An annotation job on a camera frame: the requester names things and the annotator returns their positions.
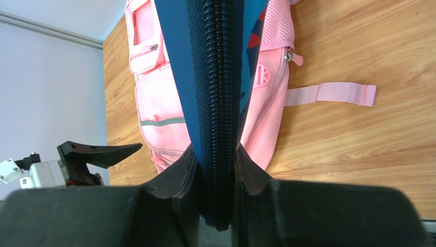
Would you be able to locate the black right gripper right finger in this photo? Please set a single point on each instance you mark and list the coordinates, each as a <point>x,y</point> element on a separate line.
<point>270,212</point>

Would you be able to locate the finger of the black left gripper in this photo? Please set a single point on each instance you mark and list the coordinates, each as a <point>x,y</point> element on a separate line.
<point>75,157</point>

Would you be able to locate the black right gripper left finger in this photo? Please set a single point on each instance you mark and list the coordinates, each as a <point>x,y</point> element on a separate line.
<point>160,212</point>

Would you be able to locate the pink student backpack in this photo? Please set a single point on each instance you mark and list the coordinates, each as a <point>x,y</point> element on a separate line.
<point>158,106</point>

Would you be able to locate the blue zippered pencil case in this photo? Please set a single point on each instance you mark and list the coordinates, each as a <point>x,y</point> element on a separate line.
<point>213,48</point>

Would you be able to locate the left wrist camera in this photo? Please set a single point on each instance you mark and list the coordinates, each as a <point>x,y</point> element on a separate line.
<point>33,173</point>

